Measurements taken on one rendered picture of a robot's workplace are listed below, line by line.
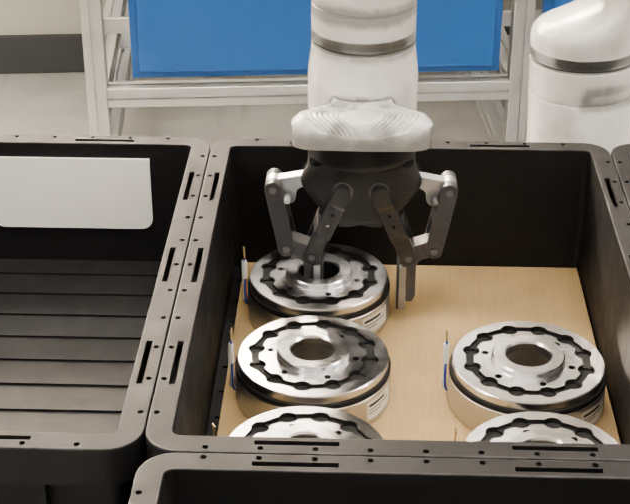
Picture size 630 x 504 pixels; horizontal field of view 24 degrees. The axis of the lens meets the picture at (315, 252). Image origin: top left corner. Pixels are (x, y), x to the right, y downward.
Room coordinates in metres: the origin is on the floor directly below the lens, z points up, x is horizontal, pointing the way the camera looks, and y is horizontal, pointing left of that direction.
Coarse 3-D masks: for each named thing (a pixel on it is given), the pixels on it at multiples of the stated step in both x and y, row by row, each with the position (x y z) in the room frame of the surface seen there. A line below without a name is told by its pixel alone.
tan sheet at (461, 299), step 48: (240, 288) 0.96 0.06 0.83; (432, 288) 0.96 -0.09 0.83; (480, 288) 0.96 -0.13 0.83; (528, 288) 0.96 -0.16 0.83; (576, 288) 0.96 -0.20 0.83; (240, 336) 0.89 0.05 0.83; (384, 336) 0.89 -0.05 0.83; (432, 336) 0.89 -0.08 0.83; (432, 384) 0.83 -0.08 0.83; (384, 432) 0.77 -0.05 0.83; (432, 432) 0.77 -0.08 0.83
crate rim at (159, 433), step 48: (240, 144) 1.00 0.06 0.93; (288, 144) 1.00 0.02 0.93; (432, 144) 1.00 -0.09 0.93; (480, 144) 1.00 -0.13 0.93; (528, 144) 1.00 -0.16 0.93; (576, 144) 1.00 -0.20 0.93; (192, 240) 0.85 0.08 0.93; (624, 240) 0.85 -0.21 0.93; (192, 288) 0.79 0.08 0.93; (192, 336) 0.73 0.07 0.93
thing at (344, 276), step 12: (288, 264) 0.93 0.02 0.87; (300, 264) 0.93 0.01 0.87; (324, 264) 0.94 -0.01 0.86; (336, 264) 0.93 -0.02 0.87; (348, 264) 0.93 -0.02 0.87; (288, 276) 0.92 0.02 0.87; (300, 276) 0.91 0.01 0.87; (336, 276) 0.91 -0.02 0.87; (348, 276) 0.91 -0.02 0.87; (300, 288) 0.90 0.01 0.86; (312, 288) 0.90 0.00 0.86; (324, 288) 0.90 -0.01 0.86; (336, 288) 0.90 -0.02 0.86
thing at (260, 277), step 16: (272, 256) 0.95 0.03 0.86; (288, 256) 0.96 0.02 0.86; (352, 256) 0.96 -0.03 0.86; (368, 256) 0.95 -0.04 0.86; (256, 272) 0.93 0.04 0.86; (272, 272) 0.93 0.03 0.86; (352, 272) 0.93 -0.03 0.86; (368, 272) 0.93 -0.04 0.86; (384, 272) 0.93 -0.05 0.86; (256, 288) 0.91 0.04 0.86; (272, 288) 0.91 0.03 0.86; (288, 288) 0.91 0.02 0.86; (352, 288) 0.91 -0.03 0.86; (368, 288) 0.91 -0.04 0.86; (384, 288) 0.91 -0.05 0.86; (272, 304) 0.89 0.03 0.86; (288, 304) 0.88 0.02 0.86; (304, 304) 0.88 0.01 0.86; (320, 304) 0.88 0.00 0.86; (336, 304) 0.88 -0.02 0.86; (352, 304) 0.88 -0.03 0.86; (368, 304) 0.89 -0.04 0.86
